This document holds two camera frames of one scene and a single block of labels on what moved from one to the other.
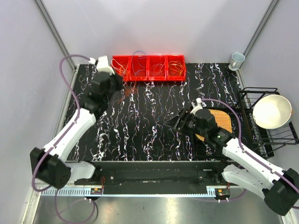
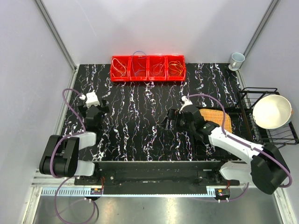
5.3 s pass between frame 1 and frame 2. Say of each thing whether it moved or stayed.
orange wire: moved
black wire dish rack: stayed
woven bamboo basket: stayed
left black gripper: moved
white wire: stayed
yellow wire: stayed
